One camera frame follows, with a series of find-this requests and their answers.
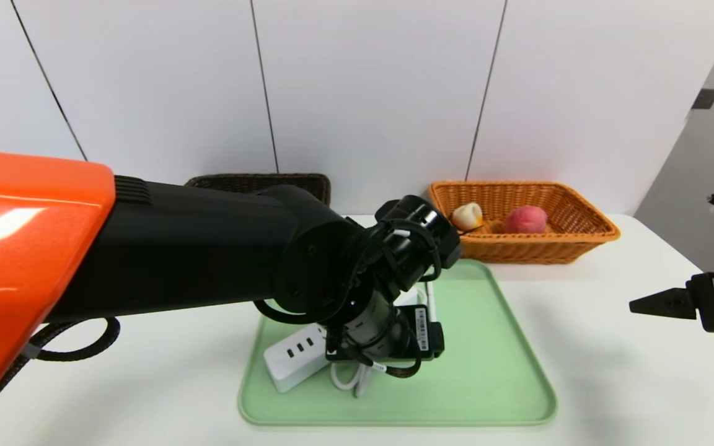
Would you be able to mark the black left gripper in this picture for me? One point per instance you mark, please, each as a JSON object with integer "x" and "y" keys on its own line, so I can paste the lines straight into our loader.
{"x": 423, "y": 329}

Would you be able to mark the yellow and white toy bun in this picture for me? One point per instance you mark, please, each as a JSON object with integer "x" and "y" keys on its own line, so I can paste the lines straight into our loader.
{"x": 467, "y": 217}

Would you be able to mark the white power strip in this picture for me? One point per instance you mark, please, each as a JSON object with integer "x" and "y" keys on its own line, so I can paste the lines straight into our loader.
{"x": 289, "y": 365}

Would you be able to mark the pink toy peach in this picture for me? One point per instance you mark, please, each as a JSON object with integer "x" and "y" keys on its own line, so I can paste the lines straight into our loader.
{"x": 526, "y": 220}

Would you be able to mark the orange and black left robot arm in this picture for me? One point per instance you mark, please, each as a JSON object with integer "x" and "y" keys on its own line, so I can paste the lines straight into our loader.
{"x": 177, "y": 248}

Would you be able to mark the orange wicker basket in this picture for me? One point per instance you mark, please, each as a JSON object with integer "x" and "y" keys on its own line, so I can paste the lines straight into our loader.
{"x": 537, "y": 248}

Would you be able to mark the dark brown wicker basket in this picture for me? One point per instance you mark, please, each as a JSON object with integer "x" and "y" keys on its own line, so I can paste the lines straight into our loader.
{"x": 258, "y": 181}

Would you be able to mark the light green plastic tray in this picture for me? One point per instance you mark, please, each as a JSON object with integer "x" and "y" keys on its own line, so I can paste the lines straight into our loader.
{"x": 487, "y": 371}

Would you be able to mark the dark wall bracket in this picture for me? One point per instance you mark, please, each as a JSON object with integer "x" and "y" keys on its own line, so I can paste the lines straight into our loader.
{"x": 705, "y": 99}

